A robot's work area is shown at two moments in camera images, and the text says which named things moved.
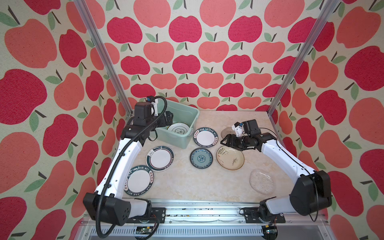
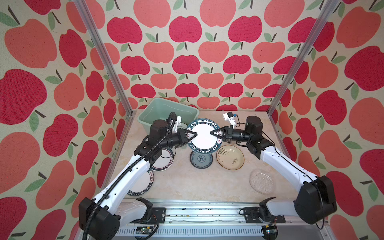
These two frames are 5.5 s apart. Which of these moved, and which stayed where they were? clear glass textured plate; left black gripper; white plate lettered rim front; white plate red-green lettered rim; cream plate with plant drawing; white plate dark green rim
Moved: white plate red-green lettered rim; left black gripper
Stayed: white plate lettered rim front; white plate dark green rim; clear glass textured plate; cream plate with plant drawing
